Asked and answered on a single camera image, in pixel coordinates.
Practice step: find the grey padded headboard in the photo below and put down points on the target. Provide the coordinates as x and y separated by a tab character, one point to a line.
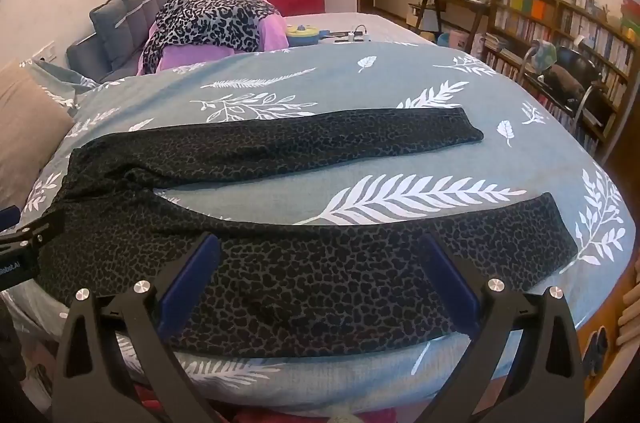
120	13

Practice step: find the beige pillow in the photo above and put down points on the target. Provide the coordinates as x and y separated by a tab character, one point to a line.
25	128

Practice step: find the teal cloth bag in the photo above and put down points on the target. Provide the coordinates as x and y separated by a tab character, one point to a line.
544	55

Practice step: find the pink waste bin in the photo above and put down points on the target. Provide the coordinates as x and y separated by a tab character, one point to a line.
458	42

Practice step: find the dark slipper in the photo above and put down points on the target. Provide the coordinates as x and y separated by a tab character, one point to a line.
596	350

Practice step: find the wooden rod rack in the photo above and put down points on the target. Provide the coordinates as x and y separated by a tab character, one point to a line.
631	303

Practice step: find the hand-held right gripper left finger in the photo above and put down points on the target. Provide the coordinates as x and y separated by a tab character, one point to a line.
192	275

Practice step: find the yellow round toy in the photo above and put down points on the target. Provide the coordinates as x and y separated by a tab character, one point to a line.
302	35

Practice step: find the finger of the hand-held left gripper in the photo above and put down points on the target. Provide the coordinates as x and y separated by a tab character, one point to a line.
40	233
7	218

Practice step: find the black metal frame chair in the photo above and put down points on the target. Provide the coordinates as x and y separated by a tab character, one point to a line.
580	73

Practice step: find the blue leaf print bedsheet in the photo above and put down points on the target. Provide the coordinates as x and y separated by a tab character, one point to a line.
350	88

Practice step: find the dark leopard print pants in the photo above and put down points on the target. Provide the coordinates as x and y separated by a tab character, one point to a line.
310	288

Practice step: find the purple cloth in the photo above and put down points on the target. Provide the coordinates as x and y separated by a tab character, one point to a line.
185	58

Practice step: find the wooden bookshelf with books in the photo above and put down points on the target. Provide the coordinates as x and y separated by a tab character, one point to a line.
590	38

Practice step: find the grey leopard print blanket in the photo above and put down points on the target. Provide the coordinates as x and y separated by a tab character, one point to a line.
210	18

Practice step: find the white power strip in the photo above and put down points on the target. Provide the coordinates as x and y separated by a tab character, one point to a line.
355	35

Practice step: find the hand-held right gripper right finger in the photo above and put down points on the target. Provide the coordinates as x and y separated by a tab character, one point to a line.
450	280

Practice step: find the white wall socket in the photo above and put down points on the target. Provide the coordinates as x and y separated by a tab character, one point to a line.
45	52

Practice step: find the dark wooden desk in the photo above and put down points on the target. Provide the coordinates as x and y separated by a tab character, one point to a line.
450	0

